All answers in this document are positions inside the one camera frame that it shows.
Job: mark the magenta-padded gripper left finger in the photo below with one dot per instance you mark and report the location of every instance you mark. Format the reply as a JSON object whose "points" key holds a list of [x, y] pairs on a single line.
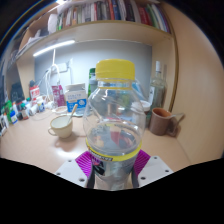
{"points": [[75, 171]]}

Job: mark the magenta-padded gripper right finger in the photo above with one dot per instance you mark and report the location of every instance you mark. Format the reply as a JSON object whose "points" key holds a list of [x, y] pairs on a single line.
{"points": [[151, 170]]}

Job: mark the clear yellow-capped drink bottle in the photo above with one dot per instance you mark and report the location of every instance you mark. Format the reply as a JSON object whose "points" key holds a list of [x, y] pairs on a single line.
{"points": [[113, 110]]}

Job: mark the cream ceramic cup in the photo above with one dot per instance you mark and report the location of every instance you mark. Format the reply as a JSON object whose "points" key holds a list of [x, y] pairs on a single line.
{"points": [[61, 128]]}

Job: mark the brown ceramic mug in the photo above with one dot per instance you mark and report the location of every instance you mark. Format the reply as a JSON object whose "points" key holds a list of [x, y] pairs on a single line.
{"points": [[160, 123]]}

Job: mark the spoon in cream cup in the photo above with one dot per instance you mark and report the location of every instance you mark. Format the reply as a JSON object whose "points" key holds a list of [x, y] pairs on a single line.
{"points": [[73, 110]]}

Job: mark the blue and white carton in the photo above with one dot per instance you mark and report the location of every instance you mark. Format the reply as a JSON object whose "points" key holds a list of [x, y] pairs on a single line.
{"points": [[75, 100]]}

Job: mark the pink packet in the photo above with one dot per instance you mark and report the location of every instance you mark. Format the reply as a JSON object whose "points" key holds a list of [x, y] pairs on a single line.
{"points": [[58, 95]]}

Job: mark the blue plastic bag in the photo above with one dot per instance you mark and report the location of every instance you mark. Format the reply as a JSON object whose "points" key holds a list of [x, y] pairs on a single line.
{"points": [[141, 91]]}

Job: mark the tall clear glass bottle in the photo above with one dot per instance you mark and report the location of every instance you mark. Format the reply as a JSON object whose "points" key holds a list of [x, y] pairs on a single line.
{"points": [[157, 90]]}

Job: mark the small blue-labelled white bottle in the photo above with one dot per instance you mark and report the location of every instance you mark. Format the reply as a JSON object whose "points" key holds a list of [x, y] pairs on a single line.
{"points": [[13, 117]]}

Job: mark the red and white canister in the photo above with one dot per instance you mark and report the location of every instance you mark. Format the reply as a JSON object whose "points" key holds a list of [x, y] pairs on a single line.
{"points": [[34, 92]]}

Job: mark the small green bottle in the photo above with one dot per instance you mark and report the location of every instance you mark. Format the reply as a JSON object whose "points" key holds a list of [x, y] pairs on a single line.
{"points": [[7, 107]]}

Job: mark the dark green bottle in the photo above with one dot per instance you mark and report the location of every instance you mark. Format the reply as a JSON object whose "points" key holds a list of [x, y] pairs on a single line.
{"points": [[91, 75]]}

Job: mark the white LED light bar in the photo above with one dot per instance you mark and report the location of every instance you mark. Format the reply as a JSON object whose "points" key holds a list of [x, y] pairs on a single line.
{"points": [[53, 47]]}

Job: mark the wooden bookshelf unit with books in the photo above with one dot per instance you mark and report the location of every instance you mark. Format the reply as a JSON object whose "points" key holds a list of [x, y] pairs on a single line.
{"points": [[110, 33]]}

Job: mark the white wall power strip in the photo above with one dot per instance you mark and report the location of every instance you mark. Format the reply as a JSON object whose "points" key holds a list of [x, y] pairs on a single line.
{"points": [[61, 68]]}

